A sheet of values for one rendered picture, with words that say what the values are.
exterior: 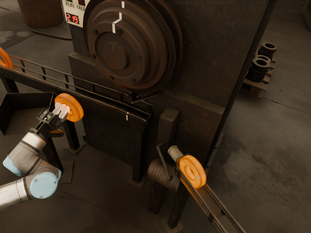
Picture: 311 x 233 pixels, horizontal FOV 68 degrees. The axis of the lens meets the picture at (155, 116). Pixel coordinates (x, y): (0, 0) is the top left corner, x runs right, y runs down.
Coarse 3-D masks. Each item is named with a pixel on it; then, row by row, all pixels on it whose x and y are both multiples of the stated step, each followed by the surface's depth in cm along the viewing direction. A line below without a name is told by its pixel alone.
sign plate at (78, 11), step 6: (66, 0) 116; (72, 0) 114; (84, 0) 111; (66, 6) 119; (72, 6) 117; (78, 6) 115; (84, 6) 113; (66, 12) 121; (72, 12) 119; (78, 12) 117; (66, 18) 124; (72, 18) 121; (78, 18) 120; (78, 24) 122
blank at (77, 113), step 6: (60, 96) 107; (66, 96) 107; (60, 102) 110; (66, 102) 108; (72, 102) 106; (78, 102) 108; (72, 108) 108; (78, 108) 108; (72, 114) 112; (78, 114) 109; (72, 120) 115; (78, 120) 113
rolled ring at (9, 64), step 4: (0, 48) 157; (0, 52) 156; (4, 52) 158; (4, 56) 158; (8, 56) 160; (0, 60) 169; (4, 60) 160; (8, 60) 160; (0, 64) 168; (4, 64) 169; (8, 64) 161; (12, 64) 165
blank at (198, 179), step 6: (186, 156) 106; (192, 156) 104; (180, 162) 110; (186, 162) 105; (192, 162) 101; (198, 162) 101; (180, 168) 112; (186, 168) 108; (192, 168) 102; (198, 168) 100; (186, 174) 109; (192, 174) 109; (198, 174) 100; (204, 174) 100; (192, 180) 106; (198, 180) 101; (204, 180) 101; (198, 186) 103
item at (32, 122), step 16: (16, 96) 134; (32, 96) 135; (48, 96) 137; (0, 112) 124; (16, 112) 140; (32, 112) 140; (0, 128) 124; (16, 128) 131; (48, 144) 148; (48, 160) 161; (64, 176) 175
